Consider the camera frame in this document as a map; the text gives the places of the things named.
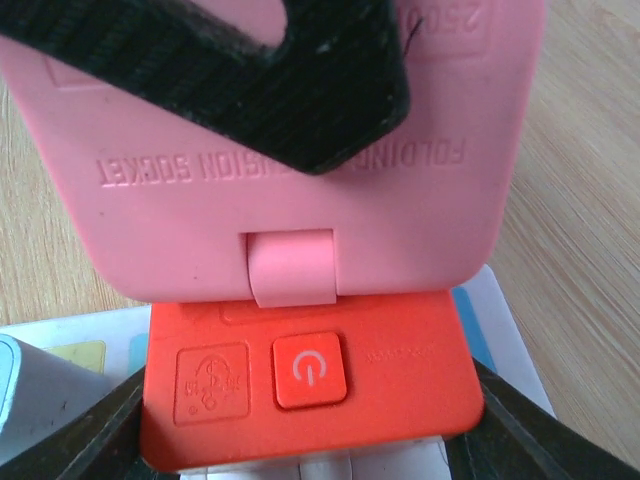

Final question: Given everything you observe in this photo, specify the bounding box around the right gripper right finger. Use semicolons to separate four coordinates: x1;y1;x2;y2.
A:
447;361;639;480

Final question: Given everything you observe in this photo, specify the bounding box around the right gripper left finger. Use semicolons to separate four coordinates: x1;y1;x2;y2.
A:
1;368;150;479

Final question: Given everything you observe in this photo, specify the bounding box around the white power strip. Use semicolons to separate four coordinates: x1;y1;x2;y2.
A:
1;267;553;479

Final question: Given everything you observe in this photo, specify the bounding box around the red cube adapter plug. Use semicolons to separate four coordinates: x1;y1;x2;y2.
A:
140;291;484;472

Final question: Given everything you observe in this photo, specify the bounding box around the pink folding socket plug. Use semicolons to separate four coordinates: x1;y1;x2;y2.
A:
1;1;546;306

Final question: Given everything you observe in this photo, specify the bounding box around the black usb plug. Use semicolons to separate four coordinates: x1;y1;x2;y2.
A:
1;1;410;175

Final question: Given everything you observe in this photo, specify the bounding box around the blue plug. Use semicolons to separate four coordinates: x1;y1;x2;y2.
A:
1;334;112;464

